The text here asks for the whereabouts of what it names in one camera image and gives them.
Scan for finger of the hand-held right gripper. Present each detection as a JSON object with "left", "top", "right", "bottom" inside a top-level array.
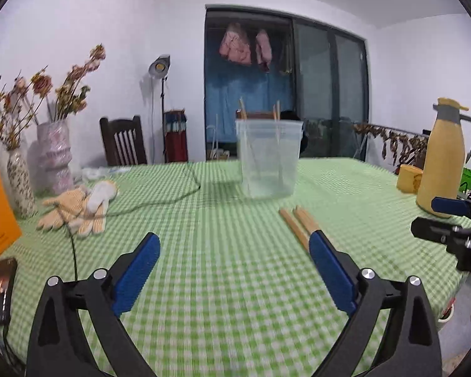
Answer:
[
  {"left": 432, "top": 190, "right": 471, "bottom": 222},
  {"left": 411, "top": 217, "right": 462, "bottom": 244}
]

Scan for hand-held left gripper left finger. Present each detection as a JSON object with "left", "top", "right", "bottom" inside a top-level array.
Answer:
[{"left": 25, "top": 232, "right": 161, "bottom": 377}]

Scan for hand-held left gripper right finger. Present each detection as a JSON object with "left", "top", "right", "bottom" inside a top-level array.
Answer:
[{"left": 308, "top": 231, "right": 442, "bottom": 377}]

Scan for clear plastic container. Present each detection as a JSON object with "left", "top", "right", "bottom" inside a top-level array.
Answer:
[{"left": 235, "top": 119, "right": 304, "bottom": 199}]

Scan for yellow thermos jug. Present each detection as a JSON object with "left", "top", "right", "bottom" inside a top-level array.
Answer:
[{"left": 416, "top": 97, "right": 471, "bottom": 218}]

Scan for yellow mug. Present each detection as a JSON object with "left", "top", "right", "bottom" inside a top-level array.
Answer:
[{"left": 396, "top": 164, "right": 425, "bottom": 194}]

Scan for white and red tub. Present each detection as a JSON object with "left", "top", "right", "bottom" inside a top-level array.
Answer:
[{"left": 437, "top": 300, "right": 456, "bottom": 321}]

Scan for yellow knitted work glove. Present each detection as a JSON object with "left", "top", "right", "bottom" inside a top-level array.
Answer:
[
  {"left": 37, "top": 200, "right": 106, "bottom": 238},
  {"left": 42, "top": 188, "right": 89, "bottom": 215}
]

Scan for green checked tablecloth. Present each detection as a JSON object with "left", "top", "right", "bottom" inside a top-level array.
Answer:
[{"left": 0, "top": 157, "right": 471, "bottom": 377}]

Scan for row of hanging dried meat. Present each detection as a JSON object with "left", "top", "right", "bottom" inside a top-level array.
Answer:
[{"left": 353, "top": 123, "right": 430, "bottom": 167}]

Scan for white cloth glove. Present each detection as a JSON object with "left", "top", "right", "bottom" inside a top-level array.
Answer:
[{"left": 87, "top": 181, "right": 118, "bottom": 210}]

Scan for white plastic bag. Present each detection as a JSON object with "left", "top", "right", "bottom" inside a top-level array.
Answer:
[{"left": 80, "top": 166, "right": 130, "bottom": 181}]

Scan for black smartphone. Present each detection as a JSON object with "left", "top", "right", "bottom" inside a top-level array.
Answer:
[{"left": 0, "top": 258, "right": 18, "bottom": 325}]

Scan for tall mottled pink vase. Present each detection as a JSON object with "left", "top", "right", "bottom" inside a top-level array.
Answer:
[{"left": 36, "top": 120, "right": 74, "bottom": 195}]

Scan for small patterned vase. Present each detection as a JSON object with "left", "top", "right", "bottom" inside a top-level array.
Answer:
[{"left": 7, "top": 150, "right": 38, "bottom": 219}]

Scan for white folding rack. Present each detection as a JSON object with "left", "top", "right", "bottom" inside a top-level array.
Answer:
[{"left": 206, "top": 114, "right": 236, "bottom": 160}]

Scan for black bag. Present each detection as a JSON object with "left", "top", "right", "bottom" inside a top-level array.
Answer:
[{"left": 279, "top": 111, "right": 310, "bottom": 158}]

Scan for sliding glass door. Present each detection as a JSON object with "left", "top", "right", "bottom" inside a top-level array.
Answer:
[{"left": 292, "top": 19, "right": 370, "bottom": 161}]

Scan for dried flower bouquet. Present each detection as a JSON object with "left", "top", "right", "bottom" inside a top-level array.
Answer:
[{"left": 31, "top": 44, "right": 106, "bottom": 123}]

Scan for blue curtain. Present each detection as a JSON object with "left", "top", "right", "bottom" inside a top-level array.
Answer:
[{"left": 205, "top": 57, "right": 293, "bottom": 154}]

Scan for dried twig bouquet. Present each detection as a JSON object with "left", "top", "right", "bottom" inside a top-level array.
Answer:
[{"left": 0, "top": 71, "right": 40, "bottom": 153}]

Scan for studio lamp on stand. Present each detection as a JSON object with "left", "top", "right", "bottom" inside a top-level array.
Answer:
[{"left": 148, "top": 54, "right": 171, "bottom": 163}]

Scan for olive hanging garment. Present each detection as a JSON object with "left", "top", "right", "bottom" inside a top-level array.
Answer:
[{"left": 279, "top": 37, "right": 295, "bottom": 75}]

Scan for small pink jacket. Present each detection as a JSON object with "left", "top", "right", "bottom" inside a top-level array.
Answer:
[{"left": 255, "top": 29, "right": 273, "bottom": 72}]

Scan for large pink jacket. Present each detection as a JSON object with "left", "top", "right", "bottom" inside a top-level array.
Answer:
[{"left": 219, "top": 23, "right": 252, "bottom": 64}]

